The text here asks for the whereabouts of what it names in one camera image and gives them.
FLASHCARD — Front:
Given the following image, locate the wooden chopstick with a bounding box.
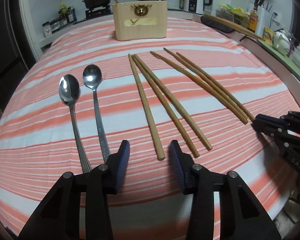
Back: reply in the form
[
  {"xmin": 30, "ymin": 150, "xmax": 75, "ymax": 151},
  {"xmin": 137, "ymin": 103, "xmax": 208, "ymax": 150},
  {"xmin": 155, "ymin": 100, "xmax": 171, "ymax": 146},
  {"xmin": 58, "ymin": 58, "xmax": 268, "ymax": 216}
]
[
  {"xmin": 132, "ymin": 55, "xmax": 212, "ymax": 151},
  {"xmin": 128, "ymin": 54, "xmax": 200, "ymax": 158},
  {"xmin": 176, "ymin": 52, "xmax": 255, "ymax": 121},
  {"xmin": 150, "ymin": 51, "xmax": 248, "ymax": 125},
  {"xmin": 163, "ymin": 48, "xmax": 249, "ymax": 119},
  {"xmin": 128, "ymin": 54, "xmax": 165, "ymax": 161}
]

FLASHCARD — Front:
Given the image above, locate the green tray mat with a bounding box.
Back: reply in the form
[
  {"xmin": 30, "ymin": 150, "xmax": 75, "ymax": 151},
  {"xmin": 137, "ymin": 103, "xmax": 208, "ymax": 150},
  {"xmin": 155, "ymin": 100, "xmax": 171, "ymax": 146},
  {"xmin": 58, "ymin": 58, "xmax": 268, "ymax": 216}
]
[{"xmin": 257, "ymin": 40, "xmax": 300, "ymax": 81}]

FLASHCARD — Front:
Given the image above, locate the pink striped tablecloth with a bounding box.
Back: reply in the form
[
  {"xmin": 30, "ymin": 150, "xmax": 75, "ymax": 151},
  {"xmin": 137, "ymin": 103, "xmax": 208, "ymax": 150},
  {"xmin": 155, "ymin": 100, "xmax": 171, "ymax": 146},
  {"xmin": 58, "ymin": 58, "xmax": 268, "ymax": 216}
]
[{"xmin": 0, "ymin": 18, "xmax": 299, "ymax": 239}]

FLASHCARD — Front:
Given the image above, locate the white teapot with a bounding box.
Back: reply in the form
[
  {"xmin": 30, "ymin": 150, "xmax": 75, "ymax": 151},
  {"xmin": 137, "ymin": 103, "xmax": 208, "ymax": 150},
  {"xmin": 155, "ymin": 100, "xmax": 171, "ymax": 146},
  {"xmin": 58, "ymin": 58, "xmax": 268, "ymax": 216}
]
[{"xmin": 272, "ymin": 31, "xmax": 290, "ymax": 57}]

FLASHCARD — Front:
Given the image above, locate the small yellow packet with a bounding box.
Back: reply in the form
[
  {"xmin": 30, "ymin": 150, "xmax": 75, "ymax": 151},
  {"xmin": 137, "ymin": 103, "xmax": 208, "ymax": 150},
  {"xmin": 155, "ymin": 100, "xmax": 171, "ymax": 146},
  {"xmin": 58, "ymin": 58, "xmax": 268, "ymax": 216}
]
[{"xmin": 262, "ymin": 27, "xmax": 275, "ymax": 44}]

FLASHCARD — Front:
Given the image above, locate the sauce bottle yellow label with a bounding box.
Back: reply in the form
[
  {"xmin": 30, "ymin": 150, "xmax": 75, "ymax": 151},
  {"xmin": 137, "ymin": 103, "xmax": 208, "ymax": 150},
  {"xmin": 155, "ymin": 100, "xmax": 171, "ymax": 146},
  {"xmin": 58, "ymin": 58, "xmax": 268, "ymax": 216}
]
[{"xmin": 248, "ymin": 5, "xmax": 258, "ymax": 33}]

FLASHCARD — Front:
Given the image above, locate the wooden cutting board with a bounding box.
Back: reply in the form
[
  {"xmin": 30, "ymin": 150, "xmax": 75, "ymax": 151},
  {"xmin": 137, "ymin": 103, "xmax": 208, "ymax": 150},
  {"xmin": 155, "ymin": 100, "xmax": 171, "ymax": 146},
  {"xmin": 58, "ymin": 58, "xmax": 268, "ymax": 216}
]
[{"xmin": 204, "ymin": 14, "xmax": 265, "ymax": 41}]

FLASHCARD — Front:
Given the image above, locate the white knife holder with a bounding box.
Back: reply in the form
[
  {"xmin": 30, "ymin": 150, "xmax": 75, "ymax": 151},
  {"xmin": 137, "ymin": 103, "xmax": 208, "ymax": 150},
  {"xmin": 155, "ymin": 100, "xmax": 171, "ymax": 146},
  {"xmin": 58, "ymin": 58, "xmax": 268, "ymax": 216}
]
[{"xmin": 248, "ymin": 0, "xmax": 270, "ymax": 36}]

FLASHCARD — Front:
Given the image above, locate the bag of yellow items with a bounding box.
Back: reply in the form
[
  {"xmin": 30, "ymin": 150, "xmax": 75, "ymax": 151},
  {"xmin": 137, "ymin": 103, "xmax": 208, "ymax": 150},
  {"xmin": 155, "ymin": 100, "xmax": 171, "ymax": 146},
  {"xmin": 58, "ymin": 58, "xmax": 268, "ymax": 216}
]
[{"xmin": 216, "ymin": 4, "xmax": 250, "ymax": 28}]

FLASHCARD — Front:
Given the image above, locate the wide-bowl steel spoon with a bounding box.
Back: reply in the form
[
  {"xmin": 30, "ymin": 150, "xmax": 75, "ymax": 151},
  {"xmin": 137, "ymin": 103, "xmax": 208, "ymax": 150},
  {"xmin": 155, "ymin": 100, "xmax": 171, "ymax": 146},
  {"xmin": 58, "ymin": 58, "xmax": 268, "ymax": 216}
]
[{"xmin": 59, "ymin": 74, "xmax": 91, "ymax": 173}]

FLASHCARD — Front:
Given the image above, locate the wooden utensil holder box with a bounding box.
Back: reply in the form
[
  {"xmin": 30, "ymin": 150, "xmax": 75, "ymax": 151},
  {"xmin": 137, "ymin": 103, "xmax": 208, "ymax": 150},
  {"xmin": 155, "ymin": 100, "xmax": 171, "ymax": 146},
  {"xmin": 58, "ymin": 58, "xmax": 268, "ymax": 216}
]
[{"xmin": 112, "ymin": 1, "xmax": 167, "ymax": 41}]

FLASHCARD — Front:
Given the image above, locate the small white jar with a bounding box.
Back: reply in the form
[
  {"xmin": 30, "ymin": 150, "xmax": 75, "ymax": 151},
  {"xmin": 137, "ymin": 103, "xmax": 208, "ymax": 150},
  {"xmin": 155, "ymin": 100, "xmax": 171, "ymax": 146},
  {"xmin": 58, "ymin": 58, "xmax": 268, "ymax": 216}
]
[{"xmin": 42, "ymin": 21, "xmax": 52, "ymax": 37}]

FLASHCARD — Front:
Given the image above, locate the gas stove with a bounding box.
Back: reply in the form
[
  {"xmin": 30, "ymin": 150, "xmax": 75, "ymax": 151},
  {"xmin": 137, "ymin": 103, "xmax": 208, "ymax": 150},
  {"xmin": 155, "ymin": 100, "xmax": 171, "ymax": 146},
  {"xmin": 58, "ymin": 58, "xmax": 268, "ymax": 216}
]
[{"xmin": 85, "ymin": 5, "xmax": 112, "ymax": 20}]

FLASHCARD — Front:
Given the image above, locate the condiment bottles group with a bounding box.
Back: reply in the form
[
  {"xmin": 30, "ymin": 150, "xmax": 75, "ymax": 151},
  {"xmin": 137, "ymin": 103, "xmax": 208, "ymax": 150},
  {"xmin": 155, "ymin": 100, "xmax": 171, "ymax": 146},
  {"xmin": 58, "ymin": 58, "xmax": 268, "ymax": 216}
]
[{"xmin": 50, "ymin": 3, "xmax": 77, "ymax": 33}]

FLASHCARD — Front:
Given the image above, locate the orange-lid clay pot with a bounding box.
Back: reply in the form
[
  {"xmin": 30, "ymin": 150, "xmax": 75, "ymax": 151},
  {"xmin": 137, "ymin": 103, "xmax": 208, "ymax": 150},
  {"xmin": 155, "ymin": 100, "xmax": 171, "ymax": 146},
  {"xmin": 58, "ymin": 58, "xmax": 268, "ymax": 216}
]
[{"xmin": 83, "ymin": 0, "xmax": 110, "ymax": 9}]

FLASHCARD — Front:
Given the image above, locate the long flat-handle steel spoon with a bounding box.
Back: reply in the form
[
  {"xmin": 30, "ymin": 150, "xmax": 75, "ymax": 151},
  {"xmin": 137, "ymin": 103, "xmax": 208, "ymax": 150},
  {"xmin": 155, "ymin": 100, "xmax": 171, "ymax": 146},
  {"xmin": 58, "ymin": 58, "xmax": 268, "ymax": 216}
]
[{"xmin": 83, "ymin": 64, "xmax": 110, "ymax": 163}]

